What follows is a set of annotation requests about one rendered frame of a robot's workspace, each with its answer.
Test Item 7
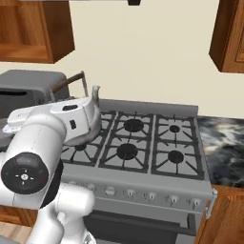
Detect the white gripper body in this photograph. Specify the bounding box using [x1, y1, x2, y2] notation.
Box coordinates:
[2, 109, 36, 135]

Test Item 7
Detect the dark stove grate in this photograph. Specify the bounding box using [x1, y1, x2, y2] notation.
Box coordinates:
[151, 113, 206, 181]
[98, 111, 155, 174]
[60, 110, 117, 168]

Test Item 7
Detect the wooden base cabinet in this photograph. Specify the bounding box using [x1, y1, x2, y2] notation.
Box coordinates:
[0, 204, 40, 229]
[193, 184, 244, 244]

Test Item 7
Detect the grey stove range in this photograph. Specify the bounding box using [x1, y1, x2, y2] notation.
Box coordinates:
[58, 98, 219, 244]

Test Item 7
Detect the grey microwave oven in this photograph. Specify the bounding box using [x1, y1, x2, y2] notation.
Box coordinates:
[0, 69, 71, 128]

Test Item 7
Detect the dark oven door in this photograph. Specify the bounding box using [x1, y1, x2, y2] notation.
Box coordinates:
[83, 208, 198, 244]

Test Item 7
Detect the white kettle with brown handle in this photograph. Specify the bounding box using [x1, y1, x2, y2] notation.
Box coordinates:
[47, 70, 103, 148]

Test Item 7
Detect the wooden wall cabinet door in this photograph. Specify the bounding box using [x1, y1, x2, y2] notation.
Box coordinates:
[0, 0, 54, 64]
[222, 0, 244, 74]

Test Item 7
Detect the wooden wall cabinet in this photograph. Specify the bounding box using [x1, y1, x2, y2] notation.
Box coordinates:
[208, 0, 244, 74]
[0, 0, 76, 65]

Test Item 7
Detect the grey oven door handle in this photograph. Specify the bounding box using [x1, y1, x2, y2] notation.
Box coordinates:
[91, 189, 219, 221]

